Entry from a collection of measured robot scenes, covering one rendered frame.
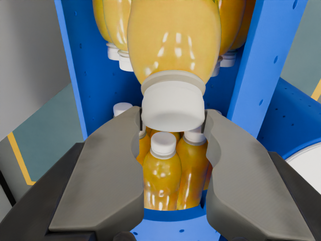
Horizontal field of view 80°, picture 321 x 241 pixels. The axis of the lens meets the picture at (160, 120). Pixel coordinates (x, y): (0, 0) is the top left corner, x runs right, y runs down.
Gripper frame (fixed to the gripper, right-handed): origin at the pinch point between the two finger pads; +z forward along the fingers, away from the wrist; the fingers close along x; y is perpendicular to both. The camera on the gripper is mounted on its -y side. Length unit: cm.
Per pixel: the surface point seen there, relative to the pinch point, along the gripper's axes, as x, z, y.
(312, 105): 42, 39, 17
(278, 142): 29.7, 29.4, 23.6
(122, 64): -6.4, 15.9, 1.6
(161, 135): -0.5, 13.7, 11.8
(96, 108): -13.0, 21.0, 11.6
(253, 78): 7.1, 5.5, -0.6
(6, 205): -161, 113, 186
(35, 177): -130, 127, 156
